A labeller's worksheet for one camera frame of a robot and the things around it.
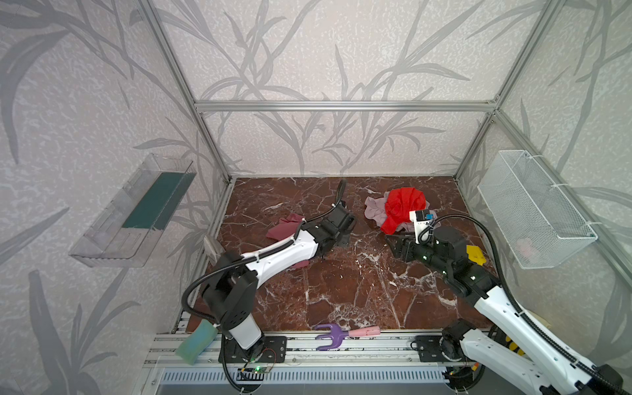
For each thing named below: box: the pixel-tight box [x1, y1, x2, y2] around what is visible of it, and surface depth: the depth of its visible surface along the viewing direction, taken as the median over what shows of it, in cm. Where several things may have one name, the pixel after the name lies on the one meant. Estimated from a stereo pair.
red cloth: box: [380, 186, 427, 236], surface depth 101 cm
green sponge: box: [175, 318, 219, 366], surface depth 74 cm
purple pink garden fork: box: [314, 323, 382, 351], surface depth 77 cm
